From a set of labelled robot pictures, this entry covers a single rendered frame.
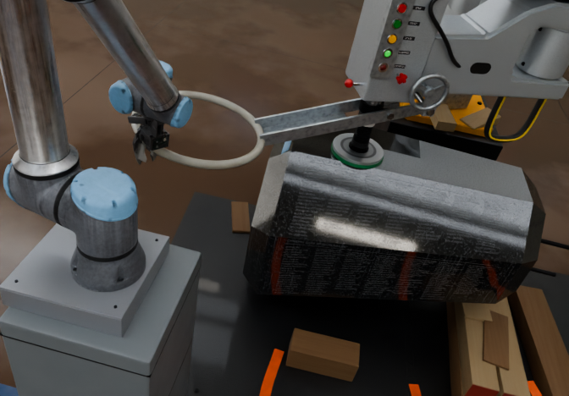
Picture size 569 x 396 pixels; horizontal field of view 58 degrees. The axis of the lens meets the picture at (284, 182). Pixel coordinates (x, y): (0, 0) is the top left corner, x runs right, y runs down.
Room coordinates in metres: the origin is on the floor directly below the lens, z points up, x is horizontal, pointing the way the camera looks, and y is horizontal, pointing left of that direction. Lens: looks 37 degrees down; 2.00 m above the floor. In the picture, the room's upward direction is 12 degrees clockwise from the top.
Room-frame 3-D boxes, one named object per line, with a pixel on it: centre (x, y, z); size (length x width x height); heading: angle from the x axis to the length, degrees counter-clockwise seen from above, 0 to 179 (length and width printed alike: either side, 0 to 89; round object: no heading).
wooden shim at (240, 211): (2.19, 0.21, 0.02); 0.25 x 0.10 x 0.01; 14
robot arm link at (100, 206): (0.91, 0.42, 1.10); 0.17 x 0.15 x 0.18; 72
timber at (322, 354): (1.37, -0.33, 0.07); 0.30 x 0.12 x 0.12; 88
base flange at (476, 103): (2.66, -0.77, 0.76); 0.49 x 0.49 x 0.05; 0
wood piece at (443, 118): (2.41, -0.72, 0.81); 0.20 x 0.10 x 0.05; 8
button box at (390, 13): (1.66, -0.24, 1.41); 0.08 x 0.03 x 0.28; 110
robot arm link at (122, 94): (1.27, 0.47, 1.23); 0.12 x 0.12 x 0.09; 72
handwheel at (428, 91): (1.72, -0.42, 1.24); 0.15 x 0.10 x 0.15; 110
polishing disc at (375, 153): (1.79, -0.27, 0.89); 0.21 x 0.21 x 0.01
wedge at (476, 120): (2.49, -0.94, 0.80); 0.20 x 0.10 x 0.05; 129
